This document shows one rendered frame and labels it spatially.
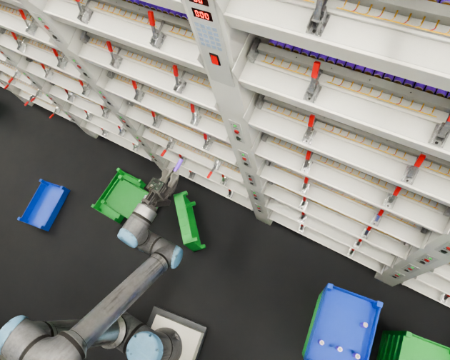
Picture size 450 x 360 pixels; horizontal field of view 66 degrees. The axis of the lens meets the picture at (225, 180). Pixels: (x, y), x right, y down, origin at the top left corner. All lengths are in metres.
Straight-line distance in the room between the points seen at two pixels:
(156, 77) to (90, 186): 1.45
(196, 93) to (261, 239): 1.15
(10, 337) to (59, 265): 1.18
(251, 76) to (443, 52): 0.40
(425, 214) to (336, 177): 0.27
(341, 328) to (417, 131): 0.91
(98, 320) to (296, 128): 0.88
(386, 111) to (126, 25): 0.71
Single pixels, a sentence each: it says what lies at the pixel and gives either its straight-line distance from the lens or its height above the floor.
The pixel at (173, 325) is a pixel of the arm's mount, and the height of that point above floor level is 0.12.
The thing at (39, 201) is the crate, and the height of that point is 0.00.
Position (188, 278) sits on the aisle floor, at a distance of 2.08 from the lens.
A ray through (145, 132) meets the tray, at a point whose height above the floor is 0.55.
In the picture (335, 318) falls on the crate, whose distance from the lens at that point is 1.50.
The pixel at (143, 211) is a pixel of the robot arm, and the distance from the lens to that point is 1.45.
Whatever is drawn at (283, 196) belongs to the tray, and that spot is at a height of 0.54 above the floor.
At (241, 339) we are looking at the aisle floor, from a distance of 2.00.
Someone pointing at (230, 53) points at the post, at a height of 1.40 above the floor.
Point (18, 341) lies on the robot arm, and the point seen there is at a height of 0.96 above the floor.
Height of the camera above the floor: 1.98
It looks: 65 degrees down
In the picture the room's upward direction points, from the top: 25 degrees counter-clockwise
